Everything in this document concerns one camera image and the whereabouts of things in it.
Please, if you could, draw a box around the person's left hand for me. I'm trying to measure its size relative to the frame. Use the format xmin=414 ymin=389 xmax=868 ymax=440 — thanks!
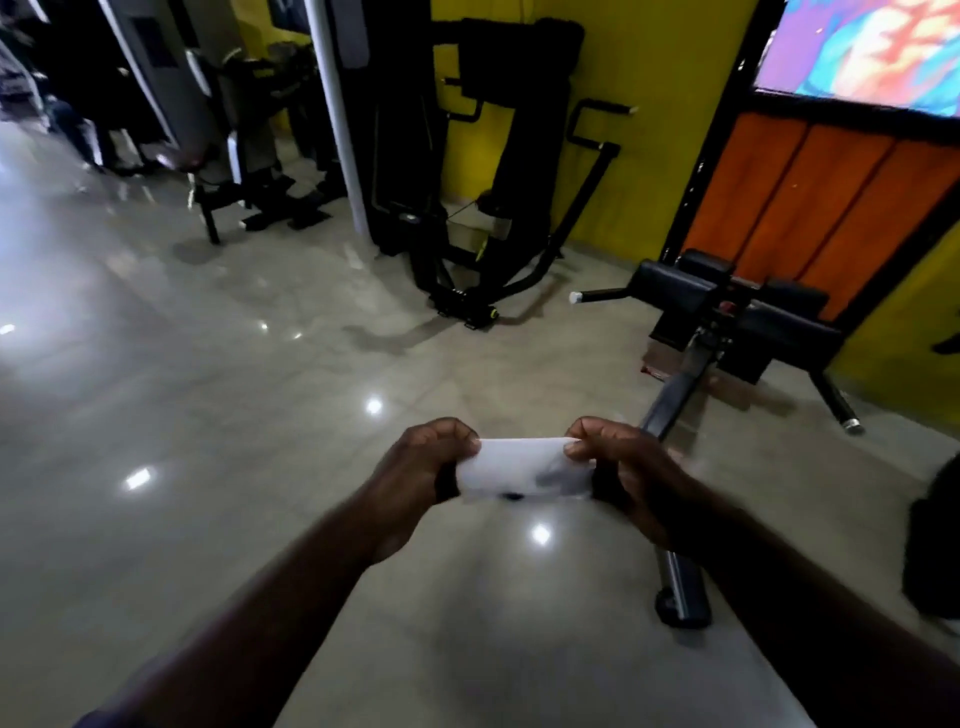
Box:
xmin=365 ymin=417 xmax=483 ymax=567

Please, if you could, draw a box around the person's right hand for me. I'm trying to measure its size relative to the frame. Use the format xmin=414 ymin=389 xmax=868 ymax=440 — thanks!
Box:
xmin=563 ymin=416 xmax=706 ymax=552

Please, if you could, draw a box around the white cloth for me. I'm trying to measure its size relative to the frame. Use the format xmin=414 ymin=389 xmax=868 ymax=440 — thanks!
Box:
xmin=455 ymin=437 xmax=595 ymax=502

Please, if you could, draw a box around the person's right forearm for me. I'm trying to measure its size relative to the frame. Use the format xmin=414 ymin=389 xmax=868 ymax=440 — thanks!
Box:
xmin=663 ymin=487 xmax=960 ymax=728

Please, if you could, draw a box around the person's left forearm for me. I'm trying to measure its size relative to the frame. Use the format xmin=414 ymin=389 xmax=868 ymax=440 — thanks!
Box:
xmin=75 ymin=498 xmax=376 ymax=728

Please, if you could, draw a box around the black hyperextension bench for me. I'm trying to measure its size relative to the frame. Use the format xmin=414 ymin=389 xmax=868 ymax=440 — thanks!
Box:
xmin=567 ymin=249 xmax=866 ymax=630

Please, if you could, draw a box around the black chest press machine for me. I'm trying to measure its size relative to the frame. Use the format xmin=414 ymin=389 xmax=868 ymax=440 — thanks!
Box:
xmin=352 ymin=0 xmax=639 ymax=331

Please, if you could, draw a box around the white pillar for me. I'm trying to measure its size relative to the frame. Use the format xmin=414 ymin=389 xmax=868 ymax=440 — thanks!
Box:
xmin=303 ymin=0 xmax=372 ymax=241

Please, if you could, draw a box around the black object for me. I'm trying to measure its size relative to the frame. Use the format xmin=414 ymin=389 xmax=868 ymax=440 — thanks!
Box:
xmin=901 ymin=453 xmax=960 ymax=622

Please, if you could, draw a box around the black and grey gym machine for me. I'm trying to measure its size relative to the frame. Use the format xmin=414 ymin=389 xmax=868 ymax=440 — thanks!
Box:
xmin=101 ymin=0 xmax=350 ymax=246

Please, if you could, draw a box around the orange padded wall panel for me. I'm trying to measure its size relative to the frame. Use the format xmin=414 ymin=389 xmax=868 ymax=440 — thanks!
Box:
xmin=681 ymin=112 xmax=960 ymax=324

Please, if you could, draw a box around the colourful wall poster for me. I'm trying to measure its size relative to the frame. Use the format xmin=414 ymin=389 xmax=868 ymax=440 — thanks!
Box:
xmin=753 ymin=0 xmax=960 ymax=120

